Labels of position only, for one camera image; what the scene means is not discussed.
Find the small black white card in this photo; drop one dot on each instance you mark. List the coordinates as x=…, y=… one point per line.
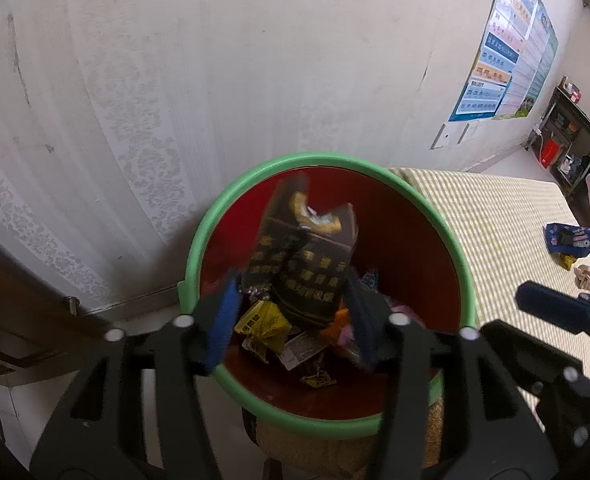
x=300, y=350

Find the red item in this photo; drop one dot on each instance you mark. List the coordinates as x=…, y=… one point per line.
x=550, y=152

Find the metal door stopper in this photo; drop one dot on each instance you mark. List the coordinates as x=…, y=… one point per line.
x=71, y=304

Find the yellow black wrapper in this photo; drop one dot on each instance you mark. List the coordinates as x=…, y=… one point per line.
x=262, y=322

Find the brown wooden door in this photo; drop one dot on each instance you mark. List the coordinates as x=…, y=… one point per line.
x=5, y=300

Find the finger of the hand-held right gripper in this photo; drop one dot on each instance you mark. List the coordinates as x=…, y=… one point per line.
x=565, y=390
x=550, y=305

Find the yellow checkered mat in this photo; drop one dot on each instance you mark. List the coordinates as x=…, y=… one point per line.
x=500, y=235

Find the white wall switch plate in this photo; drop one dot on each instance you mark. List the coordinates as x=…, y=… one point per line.
x=470, y=131
x=442, y=136

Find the green edged wall poster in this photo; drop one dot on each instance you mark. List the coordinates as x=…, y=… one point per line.
x=542, y=60

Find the small yellow wrapper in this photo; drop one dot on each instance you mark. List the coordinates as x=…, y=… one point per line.
x=317, y=380

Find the dark shelf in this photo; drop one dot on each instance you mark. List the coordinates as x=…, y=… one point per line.
x=577, y=130

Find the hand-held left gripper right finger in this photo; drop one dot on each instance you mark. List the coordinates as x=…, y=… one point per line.
x=362, y=325

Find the green rimmed red bin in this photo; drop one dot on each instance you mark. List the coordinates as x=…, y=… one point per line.
x=405, y=240

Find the blue chart wall poster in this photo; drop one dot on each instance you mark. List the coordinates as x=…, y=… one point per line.
x=500, y=60

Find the dark blue snack packet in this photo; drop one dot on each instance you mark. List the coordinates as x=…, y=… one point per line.
x=570, y=237

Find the dark brown cigarette box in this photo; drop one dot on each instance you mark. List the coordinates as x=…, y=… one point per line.
x=310, y=270

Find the orange snack packet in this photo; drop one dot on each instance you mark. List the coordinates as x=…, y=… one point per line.
x=337, y=327

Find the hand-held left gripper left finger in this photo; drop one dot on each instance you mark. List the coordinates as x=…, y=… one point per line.
x=224, y=320

